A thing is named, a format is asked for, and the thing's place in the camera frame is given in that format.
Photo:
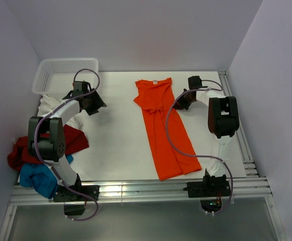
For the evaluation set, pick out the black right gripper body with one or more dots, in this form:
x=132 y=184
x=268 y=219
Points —
x=184 y=101

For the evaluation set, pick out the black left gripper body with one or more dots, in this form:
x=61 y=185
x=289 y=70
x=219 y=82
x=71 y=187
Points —
x=94 y=102

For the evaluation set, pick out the orange t shirt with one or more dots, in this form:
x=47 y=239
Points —
x=155 y=99

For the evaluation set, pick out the white plastic mesh basket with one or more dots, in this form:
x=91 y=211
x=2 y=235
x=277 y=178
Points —
x=54 y=77

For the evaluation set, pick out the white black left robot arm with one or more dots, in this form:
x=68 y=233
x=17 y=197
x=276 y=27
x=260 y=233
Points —
x=46 y=138

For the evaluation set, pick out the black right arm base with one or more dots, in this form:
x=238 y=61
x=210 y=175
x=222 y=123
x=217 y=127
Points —
x=213 y=190

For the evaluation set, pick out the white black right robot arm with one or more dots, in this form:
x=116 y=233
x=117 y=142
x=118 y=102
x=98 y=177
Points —
x=223 y=120

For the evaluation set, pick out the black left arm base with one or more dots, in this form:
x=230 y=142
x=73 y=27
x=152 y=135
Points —
x=75 y=204

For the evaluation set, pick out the white t shirt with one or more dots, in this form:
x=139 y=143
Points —
x=48 y=103

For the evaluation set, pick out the dark red t shirt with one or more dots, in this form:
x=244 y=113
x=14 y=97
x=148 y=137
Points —
x=75 y=141

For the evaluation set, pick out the blue t shirt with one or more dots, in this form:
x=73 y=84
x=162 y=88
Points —
x=37 y=175

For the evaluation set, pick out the aluminium front rail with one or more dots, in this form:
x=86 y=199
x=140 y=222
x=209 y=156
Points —
x=144 y=191

